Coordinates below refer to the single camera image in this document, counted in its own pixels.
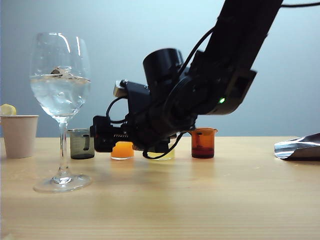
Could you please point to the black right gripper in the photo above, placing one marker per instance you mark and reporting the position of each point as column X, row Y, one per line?
column 140, row 120

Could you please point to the small clear measuring cup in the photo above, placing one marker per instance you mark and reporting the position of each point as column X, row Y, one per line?
column 121, row 151

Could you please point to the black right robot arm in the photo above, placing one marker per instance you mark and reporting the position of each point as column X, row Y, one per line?
column 237, row 50

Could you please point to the clear measuring cup yellow liquid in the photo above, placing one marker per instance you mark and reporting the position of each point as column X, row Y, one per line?
column 168, row 155

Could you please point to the grey translucent measuring cup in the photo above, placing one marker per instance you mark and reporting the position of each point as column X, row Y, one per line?
column 77, row 146

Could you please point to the amber measuring cup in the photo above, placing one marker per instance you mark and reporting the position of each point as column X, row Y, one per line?
column 203, row 145

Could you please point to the beige paper cup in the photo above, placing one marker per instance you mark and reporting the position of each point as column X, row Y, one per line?
column 20, row 137

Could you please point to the clear stemmed wine glass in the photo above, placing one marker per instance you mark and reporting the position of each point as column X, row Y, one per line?
column 62, row 100

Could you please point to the yellow lemon slice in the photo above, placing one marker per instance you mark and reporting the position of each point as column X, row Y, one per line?
column 7, row 110

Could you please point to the silver foil bag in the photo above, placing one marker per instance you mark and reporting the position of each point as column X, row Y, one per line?
column 300, row 148

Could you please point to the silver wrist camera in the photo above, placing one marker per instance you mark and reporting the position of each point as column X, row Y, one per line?
column 119, row 89

